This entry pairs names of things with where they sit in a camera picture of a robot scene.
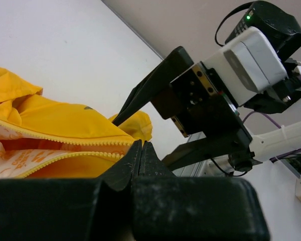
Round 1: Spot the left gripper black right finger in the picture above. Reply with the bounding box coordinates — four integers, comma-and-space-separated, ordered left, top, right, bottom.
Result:
131, 142, 270, 240

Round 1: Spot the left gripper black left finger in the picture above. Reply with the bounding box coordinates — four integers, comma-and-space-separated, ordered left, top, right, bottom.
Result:
0, 141, 142, 240

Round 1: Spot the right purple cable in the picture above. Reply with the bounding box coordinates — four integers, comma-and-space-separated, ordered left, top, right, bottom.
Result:
242, 72, 301, 161

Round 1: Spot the yellow hooded jacket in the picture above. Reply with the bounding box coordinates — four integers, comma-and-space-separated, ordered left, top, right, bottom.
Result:
0, 68, 153, 179

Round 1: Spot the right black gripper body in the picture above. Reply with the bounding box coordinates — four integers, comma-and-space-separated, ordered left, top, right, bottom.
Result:
151, 63, 252, 153

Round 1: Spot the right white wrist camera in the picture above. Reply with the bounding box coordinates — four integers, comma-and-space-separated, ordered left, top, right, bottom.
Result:
204, 27, 287, 106

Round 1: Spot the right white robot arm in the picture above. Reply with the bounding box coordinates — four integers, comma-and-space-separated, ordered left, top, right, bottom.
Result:
113, 1, 301, 177

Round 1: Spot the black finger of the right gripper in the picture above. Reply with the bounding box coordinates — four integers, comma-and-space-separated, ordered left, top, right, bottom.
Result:
112, 46, 194, 126
162, 137, 251, 170

